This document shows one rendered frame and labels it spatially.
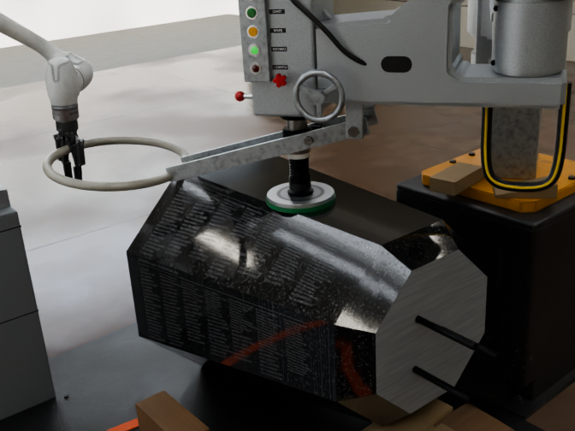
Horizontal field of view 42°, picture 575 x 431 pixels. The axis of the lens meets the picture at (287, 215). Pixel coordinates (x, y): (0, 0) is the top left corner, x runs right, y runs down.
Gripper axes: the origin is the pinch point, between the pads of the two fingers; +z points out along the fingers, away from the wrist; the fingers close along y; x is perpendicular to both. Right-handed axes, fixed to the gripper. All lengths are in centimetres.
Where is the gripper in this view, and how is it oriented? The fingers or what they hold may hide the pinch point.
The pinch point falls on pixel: (73, 174)
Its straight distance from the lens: 280.8
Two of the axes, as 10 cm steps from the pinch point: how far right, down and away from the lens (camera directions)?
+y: 8.4, 2.2, -5.0
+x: 5.5, -3.4, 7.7
